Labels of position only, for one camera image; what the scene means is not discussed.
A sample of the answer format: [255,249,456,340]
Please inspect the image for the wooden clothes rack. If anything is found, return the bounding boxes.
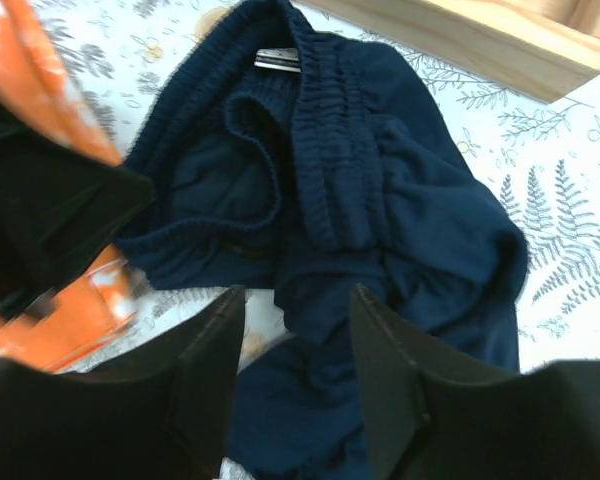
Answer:
[310,0,600,103]

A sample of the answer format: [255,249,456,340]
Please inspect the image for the navy blue shorts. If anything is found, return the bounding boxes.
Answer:
[116,1,527,479]

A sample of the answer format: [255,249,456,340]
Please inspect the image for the orange white patterned shorts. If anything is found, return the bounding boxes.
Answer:
[0,1,152,372]

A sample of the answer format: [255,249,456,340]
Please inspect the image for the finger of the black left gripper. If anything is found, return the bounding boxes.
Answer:
[0,103,154,320]

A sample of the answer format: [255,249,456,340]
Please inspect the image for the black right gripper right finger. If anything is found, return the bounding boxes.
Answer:
[350,286,600,479]

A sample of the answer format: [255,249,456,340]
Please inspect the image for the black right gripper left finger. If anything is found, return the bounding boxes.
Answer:
[0,287,245,479]

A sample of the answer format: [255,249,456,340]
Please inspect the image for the white garment label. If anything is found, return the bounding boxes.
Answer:
[254,48,301,73]

